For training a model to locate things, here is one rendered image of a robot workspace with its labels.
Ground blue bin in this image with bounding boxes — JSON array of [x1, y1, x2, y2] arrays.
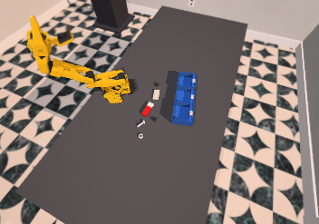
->
[[171, 72, 197, 126]]

